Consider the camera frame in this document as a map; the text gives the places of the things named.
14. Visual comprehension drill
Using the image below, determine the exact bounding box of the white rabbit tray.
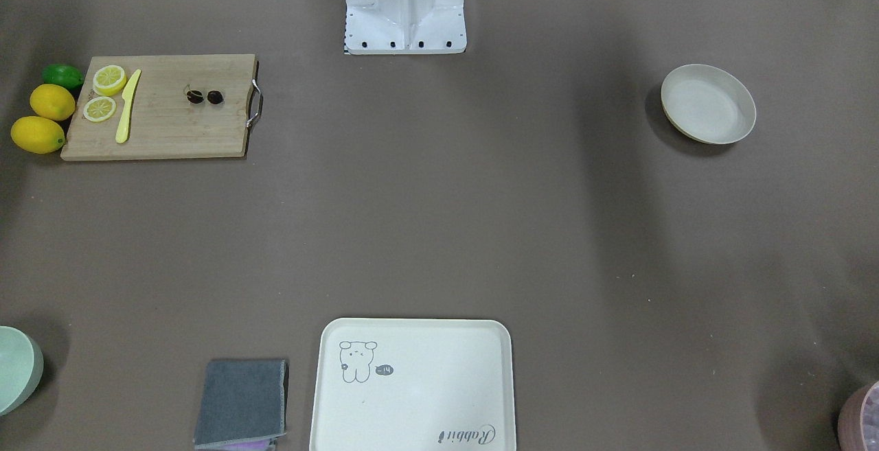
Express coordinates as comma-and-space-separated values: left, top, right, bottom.
310, 319, 517, 450

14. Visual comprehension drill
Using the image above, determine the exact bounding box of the bamboo cutting board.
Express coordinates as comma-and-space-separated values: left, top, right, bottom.
60, 54, 262, 162

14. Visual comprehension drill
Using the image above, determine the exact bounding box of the yellow lemon lower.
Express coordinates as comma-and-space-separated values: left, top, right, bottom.
10, 116, 66, 154

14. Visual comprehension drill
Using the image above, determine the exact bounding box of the lemon half upper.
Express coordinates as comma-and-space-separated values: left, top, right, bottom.
92, 65, 128, 97

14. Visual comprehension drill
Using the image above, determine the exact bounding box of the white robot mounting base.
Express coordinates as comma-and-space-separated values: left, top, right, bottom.
343, 0, 468, 55

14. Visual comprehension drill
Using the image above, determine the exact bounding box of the lemon slice lower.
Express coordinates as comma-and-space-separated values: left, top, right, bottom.
82, 95, 117, 123

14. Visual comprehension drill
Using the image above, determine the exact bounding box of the mint green bowl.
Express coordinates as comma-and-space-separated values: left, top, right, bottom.
1, 326, 44, 416

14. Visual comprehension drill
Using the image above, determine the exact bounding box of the yellow lemon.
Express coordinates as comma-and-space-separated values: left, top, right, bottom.
29, 83, 76, 122
10, 116, 66, 154

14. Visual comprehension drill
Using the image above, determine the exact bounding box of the pink bowl with ice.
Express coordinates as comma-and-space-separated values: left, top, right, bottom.
837, 382, 878, 450

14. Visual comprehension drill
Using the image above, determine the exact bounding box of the beige round plate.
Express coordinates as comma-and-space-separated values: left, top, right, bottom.
660, 64, 757, 145

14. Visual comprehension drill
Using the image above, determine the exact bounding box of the yellow lemon upper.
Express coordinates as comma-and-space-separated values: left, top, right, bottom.
29, 83, 76, 122

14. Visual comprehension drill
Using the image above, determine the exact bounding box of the yellow plastic knife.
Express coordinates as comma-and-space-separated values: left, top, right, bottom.
114, 69, 142, 144

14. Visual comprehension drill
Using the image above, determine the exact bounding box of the green lime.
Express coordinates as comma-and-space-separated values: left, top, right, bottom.
41, 64, 84, 91

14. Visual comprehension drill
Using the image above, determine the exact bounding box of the grey folded cloth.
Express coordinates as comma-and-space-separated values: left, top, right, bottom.
194, 358, 288, 450

